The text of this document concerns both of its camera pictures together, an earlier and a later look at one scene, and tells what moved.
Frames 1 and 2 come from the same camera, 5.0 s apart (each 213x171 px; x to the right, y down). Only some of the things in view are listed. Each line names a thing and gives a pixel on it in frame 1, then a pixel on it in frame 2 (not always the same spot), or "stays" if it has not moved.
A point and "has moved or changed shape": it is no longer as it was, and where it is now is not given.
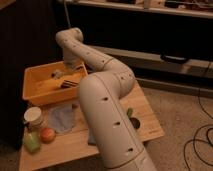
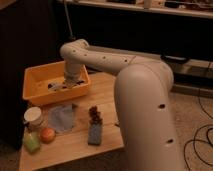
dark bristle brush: [67, 84] has moved or changed shape
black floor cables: [197, 131] stays
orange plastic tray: [42, 83] stays
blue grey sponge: [92, 137] stays
